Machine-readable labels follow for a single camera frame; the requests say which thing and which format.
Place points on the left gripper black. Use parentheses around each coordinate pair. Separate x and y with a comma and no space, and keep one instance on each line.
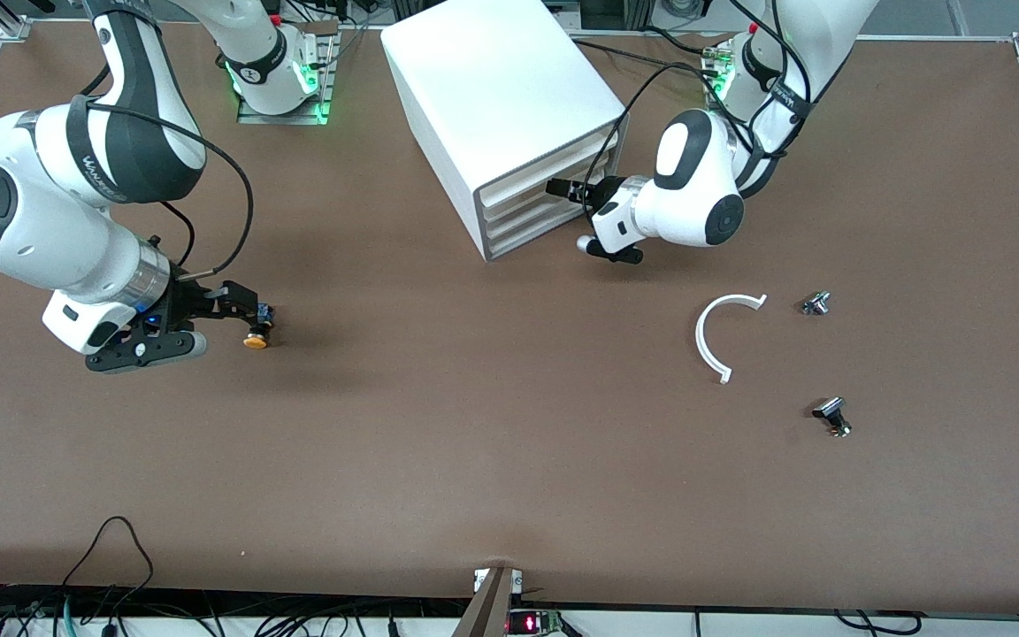
(596,194)

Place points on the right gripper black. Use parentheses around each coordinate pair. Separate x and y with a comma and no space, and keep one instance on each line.
(189,301)

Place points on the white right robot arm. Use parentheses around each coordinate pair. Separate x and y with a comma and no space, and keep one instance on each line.
(32,221)

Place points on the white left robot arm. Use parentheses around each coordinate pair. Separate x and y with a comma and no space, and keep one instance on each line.
(695,177)

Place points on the white drawer cabinet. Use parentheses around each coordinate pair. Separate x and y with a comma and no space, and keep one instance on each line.
(492,80)

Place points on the white curved plastic piece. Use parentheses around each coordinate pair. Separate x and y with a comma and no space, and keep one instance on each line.
(700,336)

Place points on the small silver metal connector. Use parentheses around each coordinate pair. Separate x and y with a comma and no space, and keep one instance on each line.
(815,303)

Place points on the small device red display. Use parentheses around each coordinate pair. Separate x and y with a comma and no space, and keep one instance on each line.
(532,623)

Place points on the yellow push button switch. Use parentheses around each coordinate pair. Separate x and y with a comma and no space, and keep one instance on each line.
(255,340)

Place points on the aluminium arm base plate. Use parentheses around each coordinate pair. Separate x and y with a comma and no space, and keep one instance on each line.
(262,118)

